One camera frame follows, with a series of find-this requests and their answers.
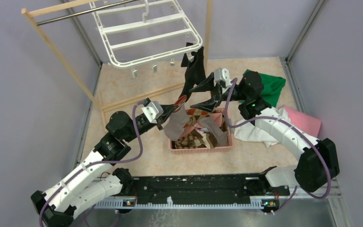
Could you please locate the green cloth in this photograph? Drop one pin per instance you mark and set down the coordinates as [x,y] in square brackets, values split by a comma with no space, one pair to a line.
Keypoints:
[272,86]

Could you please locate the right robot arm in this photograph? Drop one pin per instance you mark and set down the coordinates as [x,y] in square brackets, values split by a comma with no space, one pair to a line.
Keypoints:
[317,159]

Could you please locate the pink plastic basket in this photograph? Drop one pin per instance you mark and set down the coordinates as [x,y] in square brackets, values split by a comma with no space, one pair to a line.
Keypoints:
[219,117]

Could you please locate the metal rack rod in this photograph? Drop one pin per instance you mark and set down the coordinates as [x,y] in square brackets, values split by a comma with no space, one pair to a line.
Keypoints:
[83,12]

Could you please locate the white clip hanger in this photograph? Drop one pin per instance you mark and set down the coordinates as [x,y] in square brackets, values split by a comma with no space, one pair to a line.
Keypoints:
[143,32]

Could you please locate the wooden drying rack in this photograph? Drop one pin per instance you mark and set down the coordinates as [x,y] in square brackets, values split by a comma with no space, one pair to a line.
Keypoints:
[75,78]

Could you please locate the brown striped sock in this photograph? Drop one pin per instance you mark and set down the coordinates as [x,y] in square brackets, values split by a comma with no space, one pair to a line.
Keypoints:
[194,141]

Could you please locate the white cloth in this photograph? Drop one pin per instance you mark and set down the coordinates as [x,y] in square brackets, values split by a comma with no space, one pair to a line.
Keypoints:
[251,133]

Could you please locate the grey orange striped sock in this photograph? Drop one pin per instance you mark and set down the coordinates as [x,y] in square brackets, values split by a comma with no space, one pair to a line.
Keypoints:
[177,120]

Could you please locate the pink cloth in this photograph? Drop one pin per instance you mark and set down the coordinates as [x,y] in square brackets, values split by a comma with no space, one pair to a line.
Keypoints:
[304,122]

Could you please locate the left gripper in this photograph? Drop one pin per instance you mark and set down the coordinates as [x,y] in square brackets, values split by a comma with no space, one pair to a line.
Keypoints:
[168,109]

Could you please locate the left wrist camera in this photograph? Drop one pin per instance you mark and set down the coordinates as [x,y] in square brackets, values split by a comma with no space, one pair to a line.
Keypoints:
[152,111]

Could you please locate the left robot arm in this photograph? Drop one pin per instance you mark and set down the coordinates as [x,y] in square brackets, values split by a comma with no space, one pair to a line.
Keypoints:
[61,204]

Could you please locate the grey cloth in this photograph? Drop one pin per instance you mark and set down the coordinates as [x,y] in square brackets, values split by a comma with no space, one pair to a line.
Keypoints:
[209,125]

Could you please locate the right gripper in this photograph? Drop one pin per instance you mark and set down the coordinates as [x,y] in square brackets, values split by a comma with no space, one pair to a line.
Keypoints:
[208,85]

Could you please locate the black sock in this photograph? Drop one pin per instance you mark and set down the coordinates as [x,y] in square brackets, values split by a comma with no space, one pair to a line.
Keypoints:
[185,60]
[195,72]

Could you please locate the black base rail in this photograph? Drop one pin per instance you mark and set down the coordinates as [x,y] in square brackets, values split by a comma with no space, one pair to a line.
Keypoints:
[223,189]

